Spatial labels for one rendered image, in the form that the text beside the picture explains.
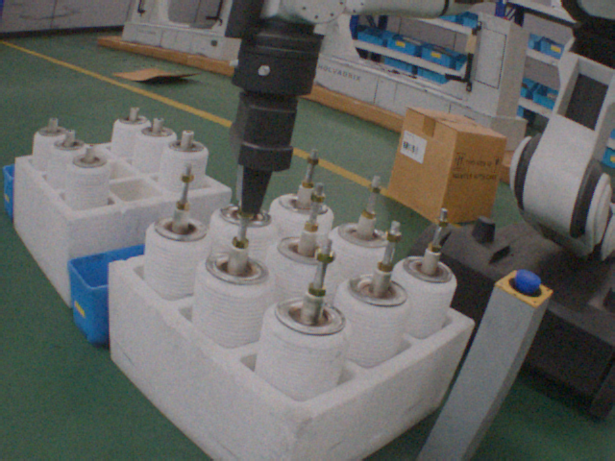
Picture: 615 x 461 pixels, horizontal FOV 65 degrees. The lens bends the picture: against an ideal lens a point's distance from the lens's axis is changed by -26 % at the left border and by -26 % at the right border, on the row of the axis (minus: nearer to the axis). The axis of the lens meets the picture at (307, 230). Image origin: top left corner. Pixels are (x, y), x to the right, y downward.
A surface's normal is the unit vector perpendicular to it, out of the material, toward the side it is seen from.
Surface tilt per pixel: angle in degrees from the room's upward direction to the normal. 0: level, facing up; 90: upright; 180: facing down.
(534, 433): 0
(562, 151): 47
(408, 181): 89
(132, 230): 90
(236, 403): 90
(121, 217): 90
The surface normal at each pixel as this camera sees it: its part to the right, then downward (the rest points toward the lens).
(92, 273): 0.71, 0.36
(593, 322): -0.35, -0.53
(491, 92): -0.68, 0.15
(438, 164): -0.82, 0.06
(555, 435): 0.19, -0.91
